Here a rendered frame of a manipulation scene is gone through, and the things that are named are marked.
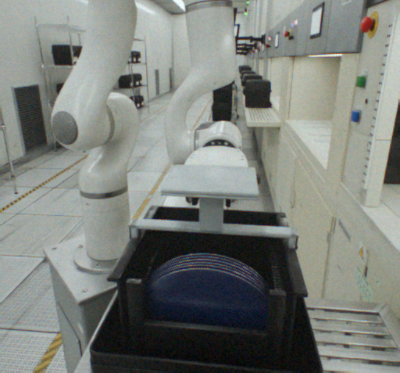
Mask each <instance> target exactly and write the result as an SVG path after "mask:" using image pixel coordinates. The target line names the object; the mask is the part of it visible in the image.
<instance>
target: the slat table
mask: <svg viewBox="0 0 400 373"><path fill-rule="evenodd" d="M117 294H118V289H117V291H116V292H115V294H114V295H113V297H112V299H111V302H110V304H109V306H108V308H107V310H105V313H104V315H103V316H102V319H101V321H100V323H99V325H98V327H97V328H96V329H95V333H94V335H93V336H92V338H91V341H90V342H89V344H88V346H87V347H86V349H85V351H84V354H83V356H82V358H81V360H80V362H79V364H77V366H76V369H75V371H74V373H92V370H91V363H90V356H91V355H90V345H91V343H92V341H93V338H94V337H95V335H96V333H98V330H99V328H100V326H101V324H102V322H103V319H104V318H105V316H106V315H107V313H108V312H109V308H110V307H111V305H112V303H113V300H114V299H115V297H116V296H117ZM304 298H305V305H306V308H307V311H308V312H309V317H310V319H315V321H311V324H312V329H313V330H314V331H319V333H313V334H314V337H315V340H316V342H317V343H322V344H323V345H322V346H318V350H319V354H320V356H323V357H326V358H327V360H321V363H322V366H323V371H329V372H331V373H400V367H393V366H383V365H382V361H385V362H395V363H398V364H399V366H400V324H399V322H398V319H397V318H396V317H395V316H394V314H393V313H392V310H391V308H390V307H389V305H388V304H386V303H374V302H362V301H348V300H335V299H312V297H304ZM327 320H329V321H351V322H363V323H370V325H369V326H365V325H354V324H342V323H331V322H328V321H327ZM331 332H348V333H359V334H360V335H367V337H358V336H347V335H335V334H332V333H331ZM335 344H342V345H346V346H363V347H364V350H358V349H347V348H337V345H335ZM386 349H391V351H392V352H389V351H385V350H386ZM341 358H343V359H353V360H362V363H353V362H343V361H341Z"/></svg>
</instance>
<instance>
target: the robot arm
mask: <svg viewBox="0 0 400 373"><path fill-rule="evenodd" d="M183 1H184V15H185V16H186V23H187V35H188V41H189V49H190V56H191V70H190V73H189V75H188V77H187V79H186V80H184V82H183V83H182V84H181V85H180V87H179V88H178V89H177V91H176V92H175V94H174V95H173V97H172V98H171V100H170V102H169V104H168V106H167V108H166V114H165V123H164V124H165V136H166V148H167V153H168V154H167V155H168V157H169V159H170V162H171V163H172V164H173V165H174V166H175V165H196V166H218V167H248V164H247V160H246V158H245V155H244V153H243V152H242V143H241V132H240V130H239V129H238V127H237V126H234V125H233V124H232V123H229V122H225V120H221V122H217V123H215V124H213V125H212V126H211V127H209V128H207V129H203V130H196V131H189V130H188V129H187V124H186V117H187V113H188V110H189V107H190V106H191V104H192V103H193V102H194V101H195V100H196V99H198V98H200V96H201V95H204V94H205V93H207V92H209V91H214V90H216V89H218V88H222V87H225V85H227V84H229V83H231V82H232V81H234V80H235V78H236V76H237V57H236V45H235V31H234V7H233V0H183ZM137 19H138V10H137V5H136V1H135V0H88V12H87V26H85V29H86V33H84V43H83V46H82V50H81V53H80V56H79V59H78V60H77V63H76V65H75V67H74V68H73V71H71V73H70V75H69V76H68V78H67V80H66V83H65V84H64V86H63V87H62V90H61V91H60V92H59V95H58V97H57V99H56V101H55V105H54V108H53V111H52V131H53V134H54V136H55V139H56V140H57V142H59V143H60V144H61V145H63V146H64V147H66V148H68V149H70V150H73V151H79V152H82V151H88V150H91V153H90V154H88V156H87V158H86V160H85V161H84V163H83V165H82V167H81V169H80V171H79V176H77V180H79V189H80V201H81V208H82V215H83V222H84V234H85V241H83V242H82V243H80V245H78V246H77V248H76V249H75V250H74V253H73V260H74V263H75V264H76V265H77V267H78V268H79V269H81V270H83V271H87V272H91V273H110V271H111V270H112V268H113V265H115V264H116V262H117V260H118V259H119V258H120V254H121V253H122V252H123V250H124V248H126V245H127V243H128V242H129V241H130V229H129V228H128V225H129V224H130V203H129V192H128V180H127V167H128V163H129V159H130V156H131V154H132V152H133V149H134V147H135V145H136V142H137V139H138V132H139V127H140V120H139V115H138V109H137V107H135V105H134V103H133V102H132V101H131V100H130V98H129V97H127V96H126V95H122V94H120V93H110V92H111V91H112V89H113V86H115V84H116V82H117V81H118V80H119V78H120V75H121V74H122V72H123V71H124V69H125V67H126V65H127V63H128V61H129V58H130V54H131V50H132V47H133V43H134V35H135V30H136V26H137Z"/></svg>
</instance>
